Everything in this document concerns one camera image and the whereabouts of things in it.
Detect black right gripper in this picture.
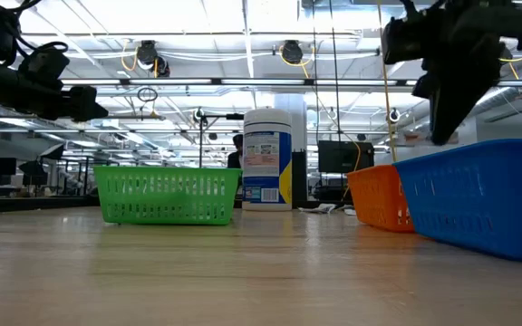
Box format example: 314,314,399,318
412,17,509,147

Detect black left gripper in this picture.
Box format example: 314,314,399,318
15,67,111,123

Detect blue plastic basket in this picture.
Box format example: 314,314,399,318
392,138,522,263

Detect black studio lamp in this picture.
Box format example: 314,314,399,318
38,143,66,162

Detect ceiling light strip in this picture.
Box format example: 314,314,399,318
59,77,522,88

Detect green plastic basket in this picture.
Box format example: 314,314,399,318
92,165,243,226

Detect orange plastic basket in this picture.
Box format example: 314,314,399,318
345,164,416,234

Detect black stand pole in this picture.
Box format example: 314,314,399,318
197,110,246,169

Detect person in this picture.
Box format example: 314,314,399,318
227,133,245,169

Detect alcohol pad packet blue print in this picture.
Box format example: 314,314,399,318
297,203,337,216

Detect Lysol disinfecting wipes canister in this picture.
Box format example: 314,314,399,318
241,108,294,212

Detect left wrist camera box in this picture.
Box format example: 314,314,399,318
18,41,71,90

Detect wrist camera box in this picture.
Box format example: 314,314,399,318
381,13,432,65
18,41,71,90

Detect yellow hanging cord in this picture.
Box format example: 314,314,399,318
375,0,401,165

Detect ceiling cable reel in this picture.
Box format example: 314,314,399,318
136,39,171,78
281,39,305,65

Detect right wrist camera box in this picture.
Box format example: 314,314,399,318
381,13,432,65

